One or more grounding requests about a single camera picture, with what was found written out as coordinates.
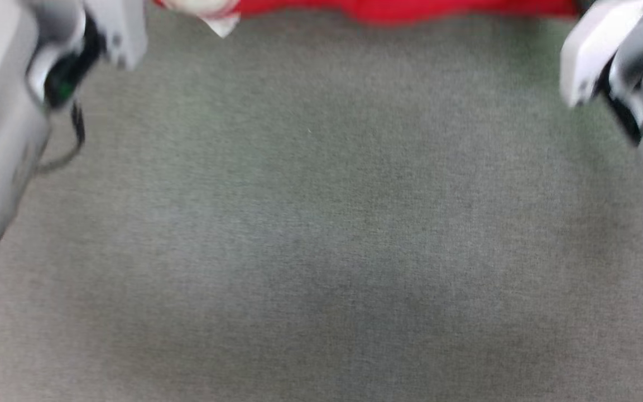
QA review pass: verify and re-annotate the grey fabric sofa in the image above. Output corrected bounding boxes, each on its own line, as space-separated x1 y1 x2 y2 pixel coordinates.
0 0 643 402

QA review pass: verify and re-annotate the red garment with white trim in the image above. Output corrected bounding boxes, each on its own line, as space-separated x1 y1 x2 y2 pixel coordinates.
154 0 579 39

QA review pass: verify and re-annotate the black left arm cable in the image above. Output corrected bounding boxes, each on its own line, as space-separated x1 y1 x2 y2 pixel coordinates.
36 100 87 175

